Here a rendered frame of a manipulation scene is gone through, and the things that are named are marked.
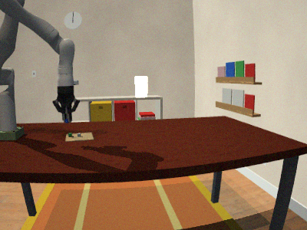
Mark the tan square mat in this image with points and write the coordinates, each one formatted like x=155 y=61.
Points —
x=84 y=136

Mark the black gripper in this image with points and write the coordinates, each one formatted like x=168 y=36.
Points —
x=66 y=98

